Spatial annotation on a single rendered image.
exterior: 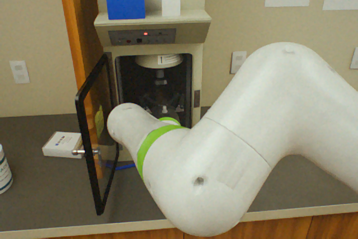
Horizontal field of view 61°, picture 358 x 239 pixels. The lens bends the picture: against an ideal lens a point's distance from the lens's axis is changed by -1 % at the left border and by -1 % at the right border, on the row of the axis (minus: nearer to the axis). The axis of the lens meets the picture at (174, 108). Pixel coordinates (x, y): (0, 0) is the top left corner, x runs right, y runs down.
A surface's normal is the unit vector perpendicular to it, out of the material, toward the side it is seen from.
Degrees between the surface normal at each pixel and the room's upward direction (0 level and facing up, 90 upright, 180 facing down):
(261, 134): 59
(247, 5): 90
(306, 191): 0
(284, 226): 90
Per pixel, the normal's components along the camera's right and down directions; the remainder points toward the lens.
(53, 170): 0.00, -0.87
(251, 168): 0.38, 0.03
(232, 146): -0.04, -0.33
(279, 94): -0.14, -0.12
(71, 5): 0.09, 0.49
